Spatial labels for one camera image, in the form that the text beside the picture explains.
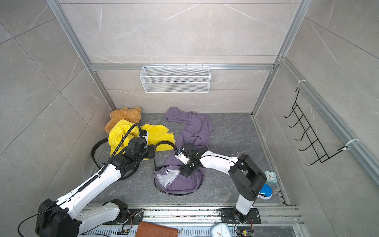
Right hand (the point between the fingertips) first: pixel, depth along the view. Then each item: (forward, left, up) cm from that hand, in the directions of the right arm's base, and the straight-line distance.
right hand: (187, 168), depth 88 cm
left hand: (+8, +19, +15) cm, 25 cm away
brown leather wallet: (-30, +19, 0) cm, 36 cm away
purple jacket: (+31, -5, -1) cm, 32 cm away
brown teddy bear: (+39, +41, +8) cm, 57 cm away
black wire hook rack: (-9, -55, +32) cm, 64 cm away
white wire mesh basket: (+53, +8, +27) cm, 60 cm away
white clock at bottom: (-31, -16, 0) cm, 35 cm away
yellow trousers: (+18, +39, +15) cm, 46 cm away
